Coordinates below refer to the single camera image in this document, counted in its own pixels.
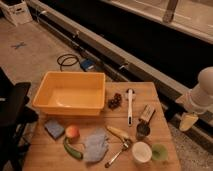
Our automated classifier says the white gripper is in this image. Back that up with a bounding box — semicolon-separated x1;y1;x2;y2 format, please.
179;113;198;132

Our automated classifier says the black and tan eraser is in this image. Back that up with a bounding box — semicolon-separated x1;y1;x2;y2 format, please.
139;105;155;122

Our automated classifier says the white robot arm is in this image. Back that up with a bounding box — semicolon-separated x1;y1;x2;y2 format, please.
176;66;213;131

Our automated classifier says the green plastic cup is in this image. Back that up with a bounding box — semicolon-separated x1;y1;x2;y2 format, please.
151;144;168;161

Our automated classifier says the white paper cup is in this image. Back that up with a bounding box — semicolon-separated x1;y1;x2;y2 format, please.
132;142;152;164

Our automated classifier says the yellow corn cob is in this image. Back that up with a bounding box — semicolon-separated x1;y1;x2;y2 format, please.
106;126;130;141

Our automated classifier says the dark grape bunch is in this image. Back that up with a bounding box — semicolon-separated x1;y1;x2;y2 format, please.
108;93;122;110

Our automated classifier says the blue grey cloth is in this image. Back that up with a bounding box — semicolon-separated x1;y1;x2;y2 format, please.
84;128;108;163

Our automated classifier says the blue power box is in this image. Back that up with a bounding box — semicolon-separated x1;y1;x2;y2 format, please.
80;59;94;71

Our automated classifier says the red yellow peach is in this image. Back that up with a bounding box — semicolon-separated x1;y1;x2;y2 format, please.
65;125;80;139

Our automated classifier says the green cucumber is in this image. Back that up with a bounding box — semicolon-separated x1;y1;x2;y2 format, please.
63;138;83;160

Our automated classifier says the yellow plastic bin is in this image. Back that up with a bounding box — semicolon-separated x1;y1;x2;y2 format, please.
32;71;105;116

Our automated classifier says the blue sponge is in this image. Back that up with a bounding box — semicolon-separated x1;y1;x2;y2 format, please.
44;120;64;139

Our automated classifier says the black chair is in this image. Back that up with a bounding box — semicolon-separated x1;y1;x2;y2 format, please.
0;67;38;171

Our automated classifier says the white cardboard box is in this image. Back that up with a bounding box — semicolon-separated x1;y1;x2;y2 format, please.
0;0;32;26

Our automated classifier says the white handled brush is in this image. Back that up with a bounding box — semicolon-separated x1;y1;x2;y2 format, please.
127;89;134;127

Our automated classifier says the black coiled cable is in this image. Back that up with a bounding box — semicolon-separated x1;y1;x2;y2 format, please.
56;53;81;72

